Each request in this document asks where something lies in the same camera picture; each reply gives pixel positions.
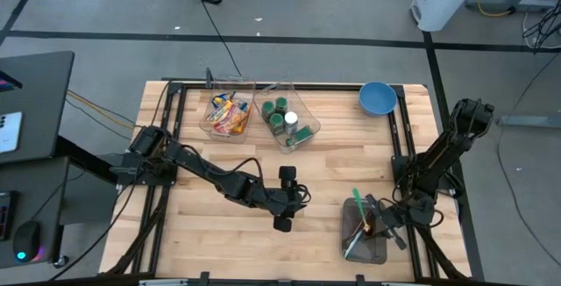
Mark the blue bowl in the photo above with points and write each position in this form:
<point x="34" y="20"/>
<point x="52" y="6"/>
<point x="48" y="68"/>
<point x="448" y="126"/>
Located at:
<point x="378" y="99"/>

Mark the dark grey desk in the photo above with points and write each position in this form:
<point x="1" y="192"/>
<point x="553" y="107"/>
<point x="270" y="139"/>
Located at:
<point x="39" y="180"/>

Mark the white lidded spice jar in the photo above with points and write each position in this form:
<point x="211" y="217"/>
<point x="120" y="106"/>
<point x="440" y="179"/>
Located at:
<point x="291" y="118"/>

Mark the clear plastic spice bin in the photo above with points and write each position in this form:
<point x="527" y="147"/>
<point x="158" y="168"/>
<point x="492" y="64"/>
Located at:
<point x="307" y="115"/>

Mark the copper metal spoon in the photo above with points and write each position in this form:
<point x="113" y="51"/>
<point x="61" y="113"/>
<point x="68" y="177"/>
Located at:
<point x="355" y="237"/>

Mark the black metal table frame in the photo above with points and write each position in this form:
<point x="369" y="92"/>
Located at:
<point x="328" y="87"/>

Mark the black computer mouse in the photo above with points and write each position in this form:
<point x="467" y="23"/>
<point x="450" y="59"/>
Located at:
<point x="26" y="238"/>

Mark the black keyboard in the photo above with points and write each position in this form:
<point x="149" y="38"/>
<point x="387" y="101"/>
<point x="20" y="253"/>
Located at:
<point x="6" y="216"/>

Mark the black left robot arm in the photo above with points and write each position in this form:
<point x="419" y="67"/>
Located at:
<point x="197" y="165"/>

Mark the grey floor bar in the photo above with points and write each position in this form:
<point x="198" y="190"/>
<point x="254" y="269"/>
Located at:
<point x="534" y="121"/>

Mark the white smartphone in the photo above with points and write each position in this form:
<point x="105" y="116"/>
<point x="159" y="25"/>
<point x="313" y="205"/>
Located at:
<point x="9" y="132"/>

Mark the red orange snack bag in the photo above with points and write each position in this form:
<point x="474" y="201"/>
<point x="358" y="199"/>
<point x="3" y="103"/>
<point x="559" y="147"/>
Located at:
<point x="228" y="117"/>

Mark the blue yellow snack bag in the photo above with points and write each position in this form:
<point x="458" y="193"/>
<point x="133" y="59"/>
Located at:
<point x="219" y="102"/>

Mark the black caster wheel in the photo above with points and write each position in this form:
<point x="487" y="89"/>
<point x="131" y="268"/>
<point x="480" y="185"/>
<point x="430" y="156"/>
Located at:
<point x="61" y="261"/>

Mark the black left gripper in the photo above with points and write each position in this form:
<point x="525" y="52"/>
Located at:
<point x="285" y="200"/>

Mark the black desk top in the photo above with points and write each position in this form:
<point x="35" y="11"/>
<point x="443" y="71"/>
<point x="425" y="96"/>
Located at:
<point x="44" y="102"/>

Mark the green lidded spice jar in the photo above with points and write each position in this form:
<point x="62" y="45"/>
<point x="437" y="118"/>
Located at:
<point x="281" y="104"/>
<point x="268" y="109"/>
<point x="303" y="134"/>
<point x="276" y="121"/>

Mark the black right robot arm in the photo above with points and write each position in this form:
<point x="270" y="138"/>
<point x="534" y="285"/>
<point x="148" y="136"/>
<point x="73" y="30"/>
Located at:
<point x="442" y="150"/>

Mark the clear plastic snack bin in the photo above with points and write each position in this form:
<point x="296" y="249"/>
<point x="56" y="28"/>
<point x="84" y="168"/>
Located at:
<point x="232" y="139"/>

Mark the grey plastic bin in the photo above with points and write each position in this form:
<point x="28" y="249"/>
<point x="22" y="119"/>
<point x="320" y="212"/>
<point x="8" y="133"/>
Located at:
<point x="372" y="251"/>

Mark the white floor appliance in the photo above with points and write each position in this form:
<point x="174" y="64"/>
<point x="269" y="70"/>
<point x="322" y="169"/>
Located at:
<point x="438" y="1"/>

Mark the dark laptop corner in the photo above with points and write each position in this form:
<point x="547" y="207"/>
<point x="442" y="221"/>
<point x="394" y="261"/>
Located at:
<point x="6" y="82"/>

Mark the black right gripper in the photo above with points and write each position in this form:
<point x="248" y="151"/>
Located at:
<point x="403" y="216"/>

